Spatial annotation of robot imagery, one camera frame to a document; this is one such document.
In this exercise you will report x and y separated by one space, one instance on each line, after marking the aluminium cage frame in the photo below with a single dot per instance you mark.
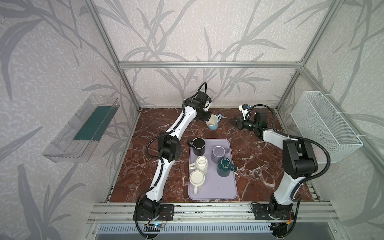
300 66

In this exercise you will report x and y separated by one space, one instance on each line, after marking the dark green mug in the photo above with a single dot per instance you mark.
225 167

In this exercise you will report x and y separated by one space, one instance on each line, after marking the white wire mesh basket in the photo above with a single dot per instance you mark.
318 120

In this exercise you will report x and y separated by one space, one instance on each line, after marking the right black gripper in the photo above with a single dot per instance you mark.
239 123

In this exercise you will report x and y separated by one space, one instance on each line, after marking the white faceted mug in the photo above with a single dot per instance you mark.
201 164

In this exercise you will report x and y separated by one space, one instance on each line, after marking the black enamel mug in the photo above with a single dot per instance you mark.
198 146

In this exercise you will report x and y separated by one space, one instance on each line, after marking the light blue mug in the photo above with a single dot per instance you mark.
213 122

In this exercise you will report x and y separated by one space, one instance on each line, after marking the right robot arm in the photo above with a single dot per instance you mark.
299 159

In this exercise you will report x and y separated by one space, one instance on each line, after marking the clear acrylic wall shelf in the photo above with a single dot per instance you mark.
79 138

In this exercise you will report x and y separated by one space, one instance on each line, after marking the cream round mug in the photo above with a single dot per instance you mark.
197 179

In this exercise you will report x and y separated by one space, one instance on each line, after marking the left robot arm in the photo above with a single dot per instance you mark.
167 148

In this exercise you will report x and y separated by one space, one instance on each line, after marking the lavender plastic tray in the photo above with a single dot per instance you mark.
215 186

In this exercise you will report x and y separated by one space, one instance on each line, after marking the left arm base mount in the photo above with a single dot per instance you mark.
162 212

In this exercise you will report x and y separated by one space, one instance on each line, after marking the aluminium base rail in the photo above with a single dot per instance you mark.
211 212

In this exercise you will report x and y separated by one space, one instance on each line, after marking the lavender mug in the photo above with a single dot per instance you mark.
218 153

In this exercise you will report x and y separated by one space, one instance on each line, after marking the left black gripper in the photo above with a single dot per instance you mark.
208 117

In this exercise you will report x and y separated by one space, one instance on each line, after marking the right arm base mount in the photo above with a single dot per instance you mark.
271 211

